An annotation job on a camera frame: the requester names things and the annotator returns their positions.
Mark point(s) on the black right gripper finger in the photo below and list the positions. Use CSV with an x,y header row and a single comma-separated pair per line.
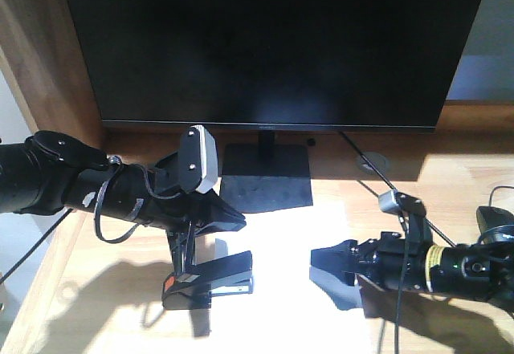
x,y
344,297
339,260

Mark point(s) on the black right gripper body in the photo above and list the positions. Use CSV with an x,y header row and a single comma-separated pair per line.
x,y
390,262

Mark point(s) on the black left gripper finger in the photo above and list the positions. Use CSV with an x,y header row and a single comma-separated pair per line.
x,y
211,214
182,250

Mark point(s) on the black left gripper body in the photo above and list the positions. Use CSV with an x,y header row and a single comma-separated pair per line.
x,y
149,196

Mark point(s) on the black stapler with orange button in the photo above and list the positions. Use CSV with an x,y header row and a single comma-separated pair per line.
x,y
193,286

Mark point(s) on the white paper sheet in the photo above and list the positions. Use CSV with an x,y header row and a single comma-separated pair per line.
x,y
286,312

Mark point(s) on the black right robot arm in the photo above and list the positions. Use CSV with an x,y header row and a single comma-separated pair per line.
x,y
482,273

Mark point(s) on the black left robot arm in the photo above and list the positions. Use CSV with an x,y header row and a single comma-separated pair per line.
x,y
51,170

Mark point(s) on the wooden desk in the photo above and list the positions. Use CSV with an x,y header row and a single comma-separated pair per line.
x,y
89,297

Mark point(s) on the black computer mouse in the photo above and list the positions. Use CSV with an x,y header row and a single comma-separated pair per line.
x,y
495,224

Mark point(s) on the black computer monitor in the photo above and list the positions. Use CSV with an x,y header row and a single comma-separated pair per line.
x,y
273,65

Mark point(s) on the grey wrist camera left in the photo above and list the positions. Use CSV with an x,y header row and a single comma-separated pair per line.
x,y
197,160

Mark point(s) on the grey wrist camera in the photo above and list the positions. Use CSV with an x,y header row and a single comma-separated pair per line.
x,y
395,202
197,160

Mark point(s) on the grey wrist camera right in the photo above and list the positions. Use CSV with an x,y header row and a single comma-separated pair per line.
x,y
395,202

